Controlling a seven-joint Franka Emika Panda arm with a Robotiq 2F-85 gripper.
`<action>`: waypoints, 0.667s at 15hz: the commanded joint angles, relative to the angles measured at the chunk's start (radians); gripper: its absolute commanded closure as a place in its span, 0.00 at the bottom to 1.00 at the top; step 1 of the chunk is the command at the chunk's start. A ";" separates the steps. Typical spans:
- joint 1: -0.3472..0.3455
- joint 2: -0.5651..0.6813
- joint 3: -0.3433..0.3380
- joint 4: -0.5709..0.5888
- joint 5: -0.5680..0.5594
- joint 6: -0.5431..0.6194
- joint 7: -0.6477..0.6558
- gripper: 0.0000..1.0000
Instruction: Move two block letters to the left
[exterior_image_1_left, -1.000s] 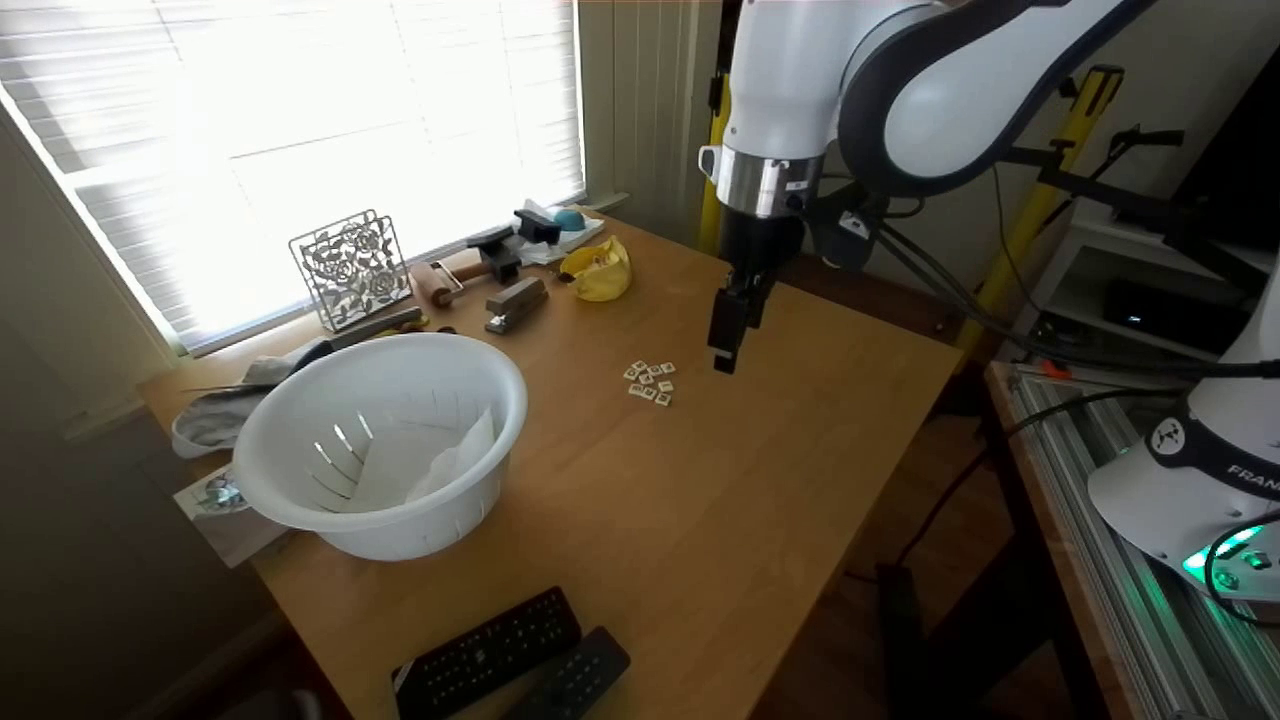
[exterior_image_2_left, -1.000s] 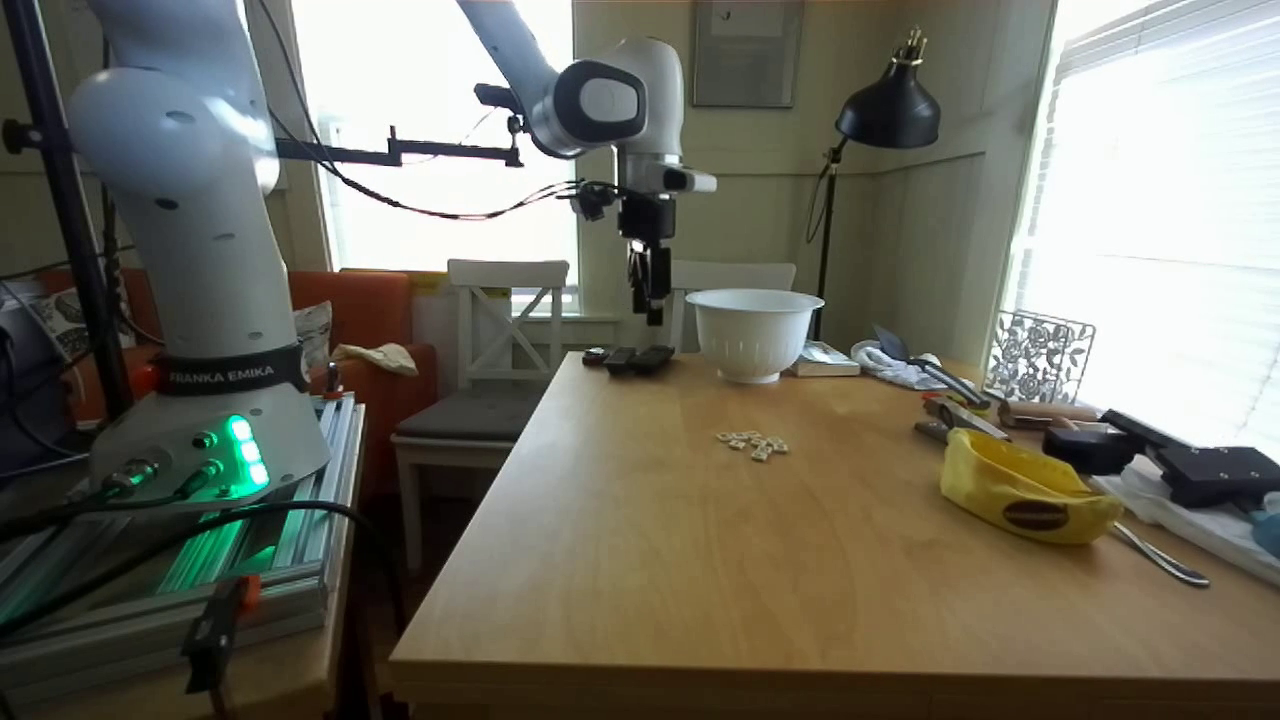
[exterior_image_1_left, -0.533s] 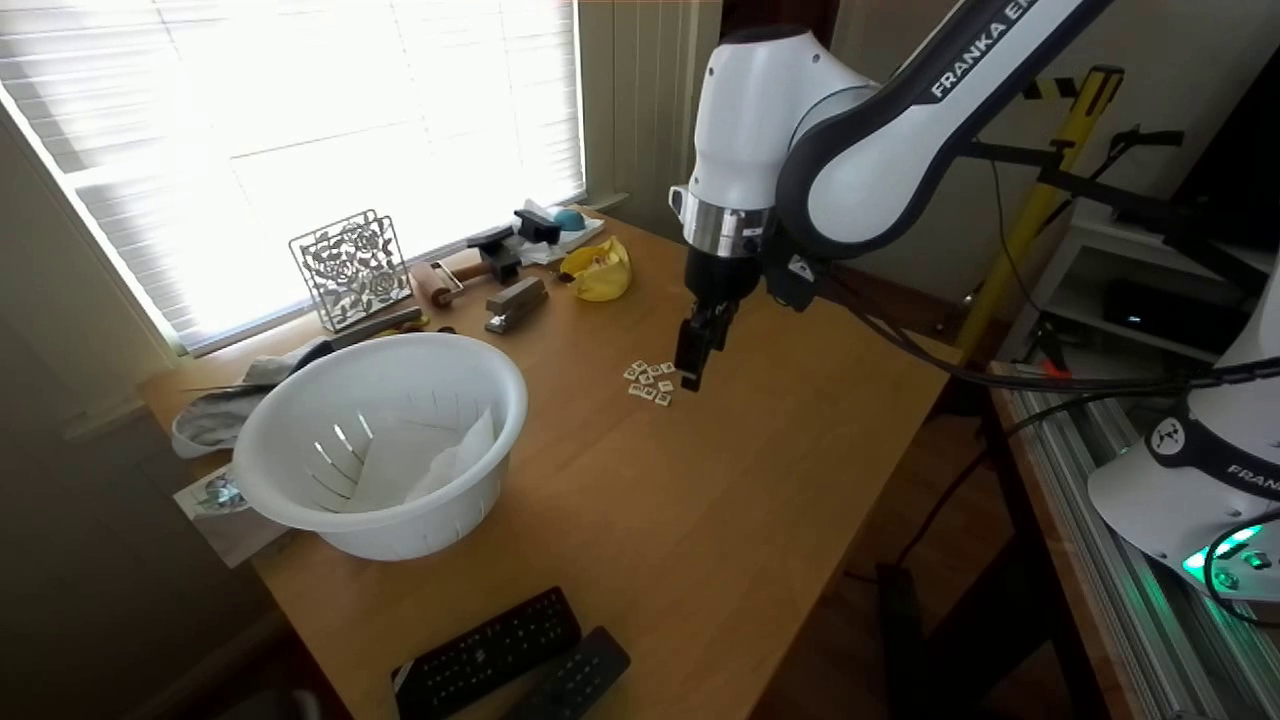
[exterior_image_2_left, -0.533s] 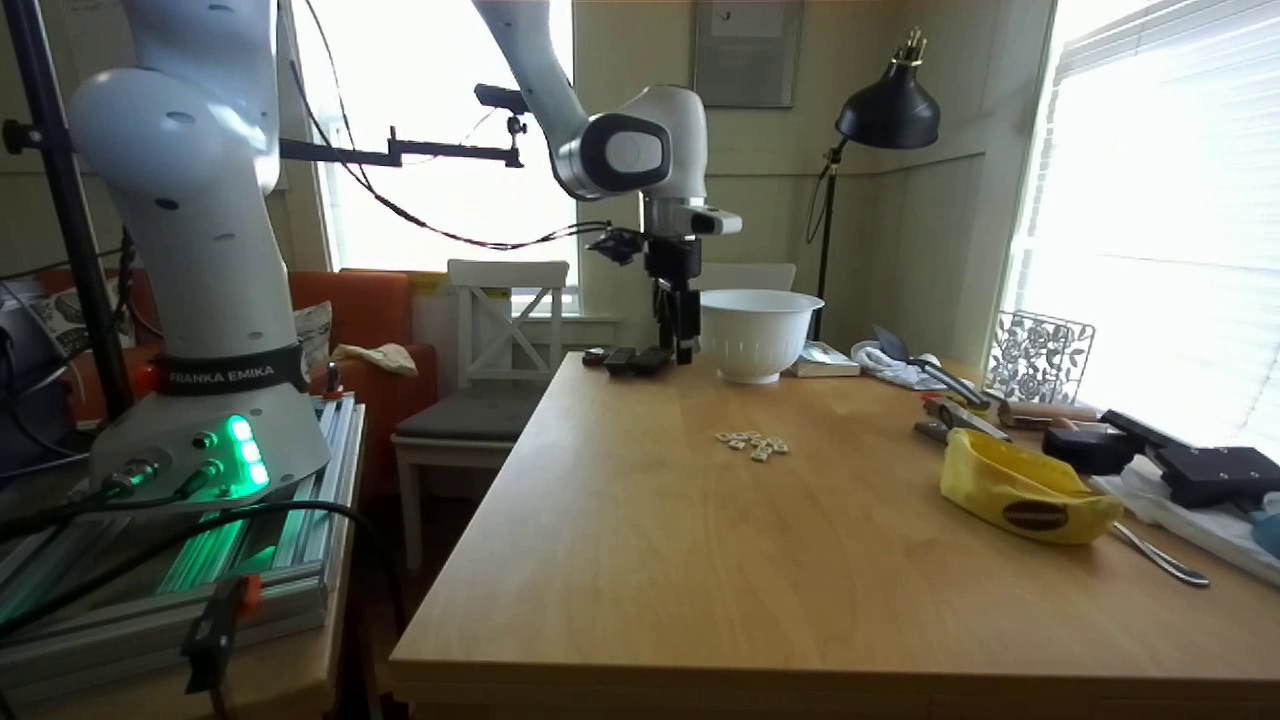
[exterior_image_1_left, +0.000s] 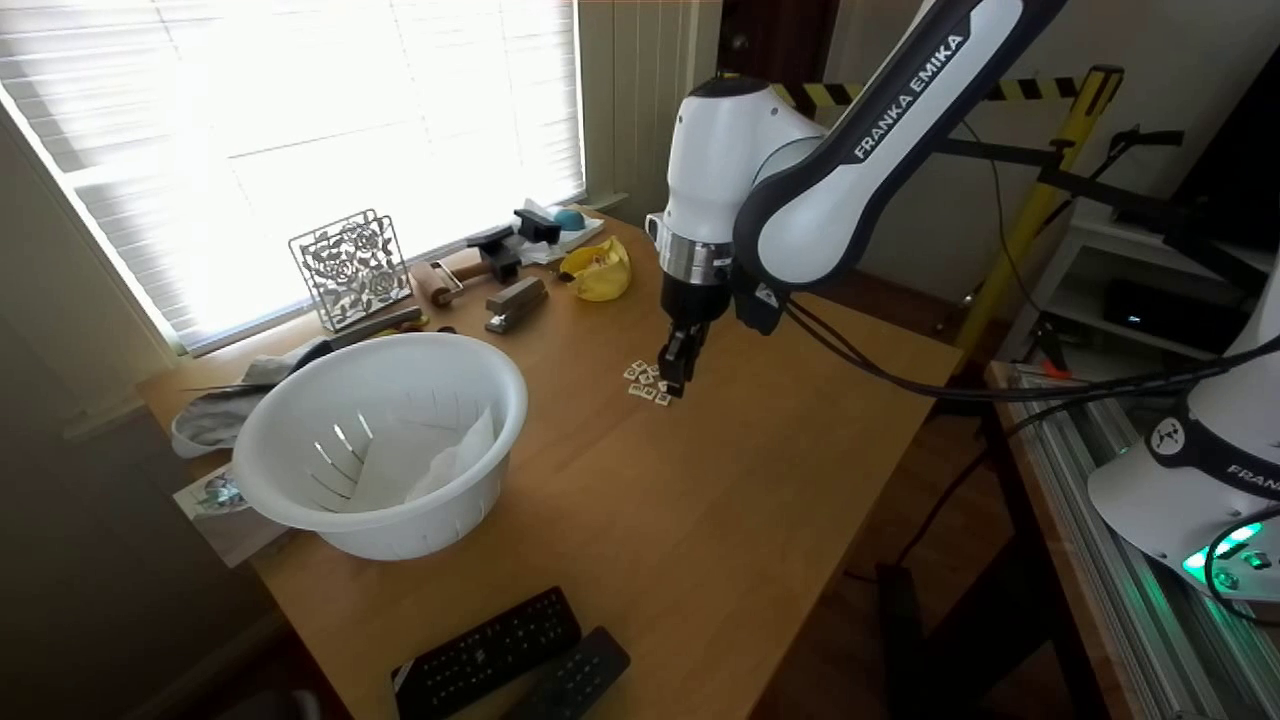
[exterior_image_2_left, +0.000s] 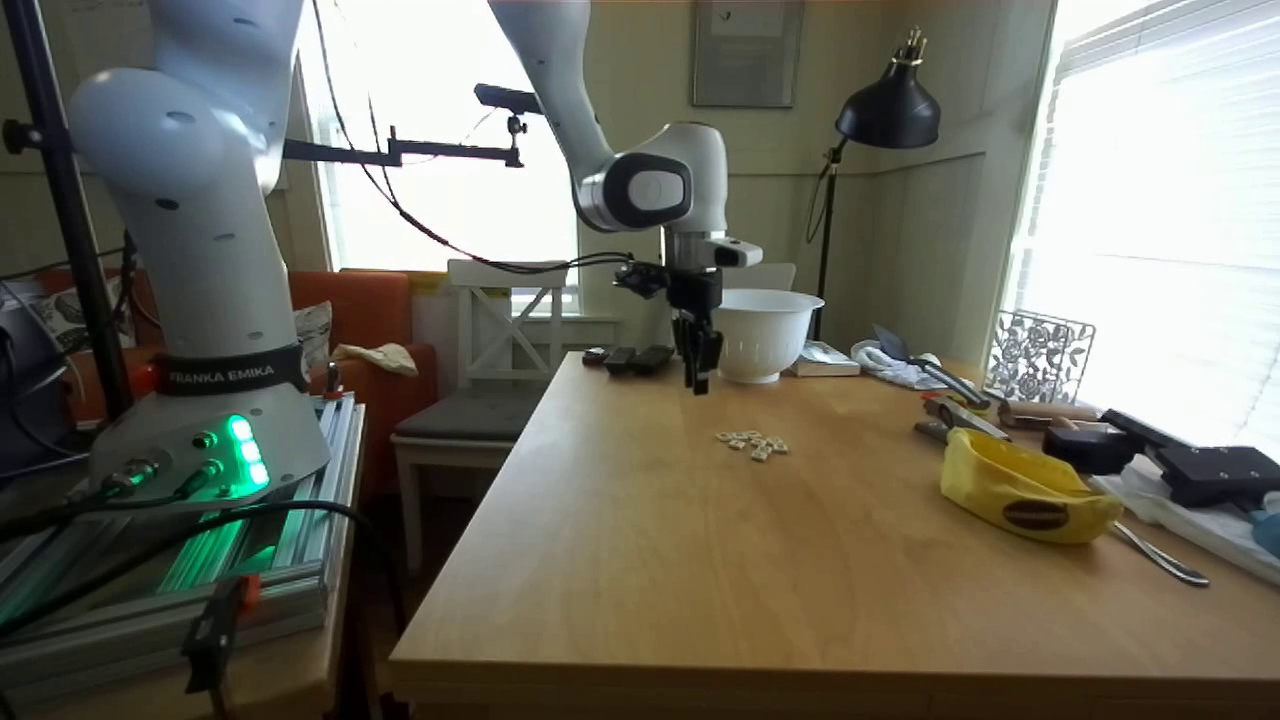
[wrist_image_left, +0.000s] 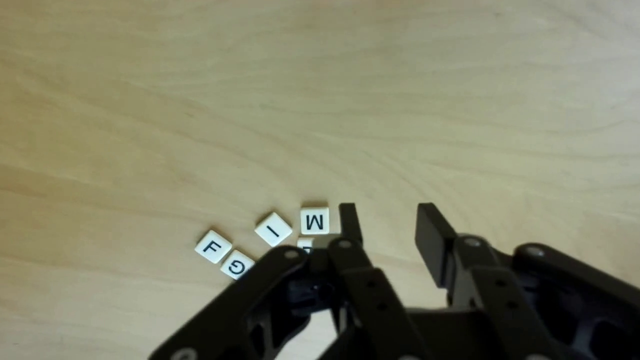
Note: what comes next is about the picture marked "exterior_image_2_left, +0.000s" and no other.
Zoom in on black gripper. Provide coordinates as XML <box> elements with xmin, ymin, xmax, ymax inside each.
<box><xmin>667</xmin><ymin>260</ymin><xmax>733</xmax><ymax>401</ymax></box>

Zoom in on large black remote control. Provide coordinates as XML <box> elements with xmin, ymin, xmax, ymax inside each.
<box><xmin>605</xmin><ymin>341</ymin><xmax>682</xmax><ymax>386</ymax></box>

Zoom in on white plastic bowl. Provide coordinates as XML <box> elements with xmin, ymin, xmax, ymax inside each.
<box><xmin>717</xmin><ymin>283</ymin><xmax>830</xmax><ymax>394</ymax></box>

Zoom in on grey white cloth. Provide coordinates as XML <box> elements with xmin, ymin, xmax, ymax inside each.
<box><xmin>848</xmin><ymin>332</ymin><xmax>998</xmax><ymax>412</ymax></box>

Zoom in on bright glass window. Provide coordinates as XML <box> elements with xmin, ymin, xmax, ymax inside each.
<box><xmin>287</xmin><ymin>0</ymin><xmax>580</xmax><ymax>277</ymax></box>

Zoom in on black slim tool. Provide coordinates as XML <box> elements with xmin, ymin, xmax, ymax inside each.
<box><xmin>876</xmin><ymin>332</ymin><xmax>998</xmax><ymax>412</ymax></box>

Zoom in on black desk lamp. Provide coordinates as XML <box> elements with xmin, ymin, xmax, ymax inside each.
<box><xmin>802</xmin><ymin>30</ymin><xmax>945</xmax><ymax>343</ymax></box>

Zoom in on beige crumpled cloth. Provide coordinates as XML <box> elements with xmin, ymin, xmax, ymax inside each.
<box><xmin>328</xmin><ymin>341</ymin><xmax>424</xmax><ymax>386</ymax></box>

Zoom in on yellow plastic container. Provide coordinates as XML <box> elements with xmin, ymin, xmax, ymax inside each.
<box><xmin>935</xmin><ymin>426</ymin><xmax>1127</xmax><ymax>552</ymax></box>

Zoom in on black boom rod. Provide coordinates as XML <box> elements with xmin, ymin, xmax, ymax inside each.
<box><xmin>282</xmin><ymin>122</ymin><xmax>527</xmax><ymax>172</ymax></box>

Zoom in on orange sofa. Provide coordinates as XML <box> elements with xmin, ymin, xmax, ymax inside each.
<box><xmin>283</xmin><ymin>269</ymin><xmax>452</xmax><ymax>466</ymax></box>

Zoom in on black boxy tool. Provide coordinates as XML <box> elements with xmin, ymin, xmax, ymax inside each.
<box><xmin>1041</xmin><ymin>417</ymin><xmax>1141</xmax><ymax>479</ymax></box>

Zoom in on white window blinds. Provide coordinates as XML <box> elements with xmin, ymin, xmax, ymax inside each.
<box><xmin>1001</xmin><ymin>0</ymin><xmax>1280</xmax><ymax>457</ymax></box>

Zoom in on metal spoon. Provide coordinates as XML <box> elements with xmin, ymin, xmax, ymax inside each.
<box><xmin>1103</xmin><ymin>517</ymin><xmax>1215</xmax><ymax>591</ymax></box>

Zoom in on black stapler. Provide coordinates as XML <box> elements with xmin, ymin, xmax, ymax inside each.
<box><xmin>1096</xmin><ymin>404</ymin><xmax>1280</xmax><ymax>517</ymax></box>

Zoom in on white flat tray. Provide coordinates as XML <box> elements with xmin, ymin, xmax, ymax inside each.
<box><xmin>1102</xmin><ymin>472</ymin><xmax>1280</xmax><ymax>591</ymax></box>

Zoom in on orange black clamp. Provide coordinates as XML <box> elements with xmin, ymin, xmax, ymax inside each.
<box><xmin>178</xmin><ymin>572</ymin><xmax>267</xmax><ymax>696</ymax></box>

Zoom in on black stand pole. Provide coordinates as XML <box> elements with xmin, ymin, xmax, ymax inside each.
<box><xmin>0</xmin><ymin>0</ymin><xmax>136</xmax><ymax>419</ymax></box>

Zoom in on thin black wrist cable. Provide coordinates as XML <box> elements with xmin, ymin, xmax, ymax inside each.
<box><xmin>307</xmin><ymin>0</ymin><xmax>638</xmax><ymax>282</ymax></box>

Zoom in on brown handled tool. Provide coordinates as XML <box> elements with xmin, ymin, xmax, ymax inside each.
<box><xmin>921</xmin><ymin>387</ymin><xmax>1022</xmax><ymax>449</ymax></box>

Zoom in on grey framed wall picture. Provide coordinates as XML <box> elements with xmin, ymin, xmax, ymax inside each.
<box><xmin>685</xmin><ymin>0</ymin><xmax>810</xmax><ymax>112</ymax></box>

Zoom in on black boom mounted camera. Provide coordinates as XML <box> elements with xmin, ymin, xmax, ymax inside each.
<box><xmin>471</xmin><ymin>82</ymin><xmax>547</xmax><ymax>115</ymax></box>

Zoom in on white wire lattice cube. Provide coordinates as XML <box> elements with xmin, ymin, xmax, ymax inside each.
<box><xmin>984</xmin><ymin>310</ymin><xmax>1102</xmax><ymax>412</ymax></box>

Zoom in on thick black base cable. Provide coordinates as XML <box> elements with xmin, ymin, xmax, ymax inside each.
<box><xmin>0</xmin><ymin>491</ymin><xmax>367</xmax><ymax>633</ymax></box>

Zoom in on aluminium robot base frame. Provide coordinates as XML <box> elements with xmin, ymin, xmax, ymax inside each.
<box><xmin>0</xmin><ymin>394</ymin><xmax>372</xmax><ymax>677</ymax></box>

